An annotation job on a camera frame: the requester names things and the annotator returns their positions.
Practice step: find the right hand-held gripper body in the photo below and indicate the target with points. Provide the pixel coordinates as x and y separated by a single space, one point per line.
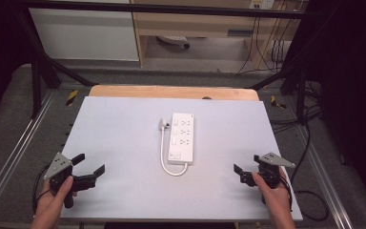
271 167

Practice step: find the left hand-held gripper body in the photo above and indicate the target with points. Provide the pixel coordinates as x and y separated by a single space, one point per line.
57 165

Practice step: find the person's right hand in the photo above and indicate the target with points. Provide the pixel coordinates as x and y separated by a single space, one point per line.
276 198

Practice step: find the person's left hand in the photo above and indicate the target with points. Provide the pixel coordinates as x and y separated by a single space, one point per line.
50 203

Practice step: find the white work board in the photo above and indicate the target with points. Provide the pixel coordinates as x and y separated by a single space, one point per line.
124 152

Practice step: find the yellow black tape strip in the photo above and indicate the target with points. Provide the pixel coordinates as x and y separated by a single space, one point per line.
72 97
277 102

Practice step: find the white power strip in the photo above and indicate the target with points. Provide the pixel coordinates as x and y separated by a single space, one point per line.
181 140

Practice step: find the white plug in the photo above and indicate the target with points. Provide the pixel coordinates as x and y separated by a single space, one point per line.
163 123

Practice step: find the wooden table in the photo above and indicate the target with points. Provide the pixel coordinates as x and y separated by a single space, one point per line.
158 92

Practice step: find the white cabinet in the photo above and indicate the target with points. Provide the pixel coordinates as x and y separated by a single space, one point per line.
85 35

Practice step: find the white device under desk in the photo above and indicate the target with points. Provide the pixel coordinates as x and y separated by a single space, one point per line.
173 39

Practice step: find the wooden desk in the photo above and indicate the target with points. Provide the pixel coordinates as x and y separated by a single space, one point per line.
190 25

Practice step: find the aluminium floor rail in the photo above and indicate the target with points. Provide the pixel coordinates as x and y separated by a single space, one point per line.
16 149
327 184

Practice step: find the white wall socket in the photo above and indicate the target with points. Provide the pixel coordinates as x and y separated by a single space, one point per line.
262 4

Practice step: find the black metal frame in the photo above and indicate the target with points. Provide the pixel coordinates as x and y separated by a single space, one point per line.
158 8

